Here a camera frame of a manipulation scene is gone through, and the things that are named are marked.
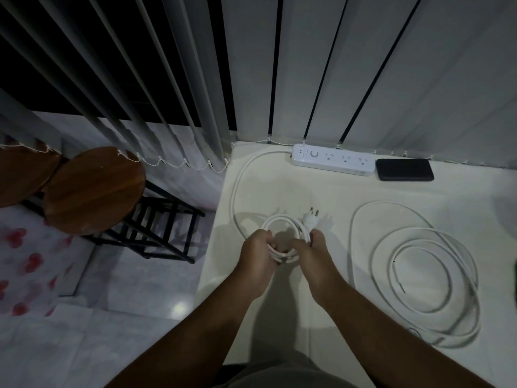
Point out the person's right hand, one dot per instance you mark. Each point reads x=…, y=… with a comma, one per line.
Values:
x=317, y=266

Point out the person's left hand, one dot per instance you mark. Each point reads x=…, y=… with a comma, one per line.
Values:
x=255, y=262

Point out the person's right fingers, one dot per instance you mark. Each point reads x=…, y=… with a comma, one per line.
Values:
x=302, y=248

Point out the person's left fingers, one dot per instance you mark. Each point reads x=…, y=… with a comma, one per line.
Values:
x=269, y=243

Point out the person's right forearm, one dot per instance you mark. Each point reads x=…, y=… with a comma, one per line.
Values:
x=383, y=339

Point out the person's left forearm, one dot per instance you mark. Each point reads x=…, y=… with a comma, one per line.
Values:
x=202, y=339

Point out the white power strip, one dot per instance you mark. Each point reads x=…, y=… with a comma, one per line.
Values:
x=333, y=159

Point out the black phone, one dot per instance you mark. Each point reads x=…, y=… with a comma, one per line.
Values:
x=404, y=170

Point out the person's grey shorts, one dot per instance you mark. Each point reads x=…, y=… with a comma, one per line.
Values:
x=278, y=375

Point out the row of grey vertical blinds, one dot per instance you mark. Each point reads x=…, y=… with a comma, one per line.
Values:
x=383, y=76

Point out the white mat with red hearts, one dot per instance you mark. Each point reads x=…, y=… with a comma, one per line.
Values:
x=24, y=266

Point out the round wooden stool black frame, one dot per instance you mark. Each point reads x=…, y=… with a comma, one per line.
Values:
x=95, y=189
x=22, y=173

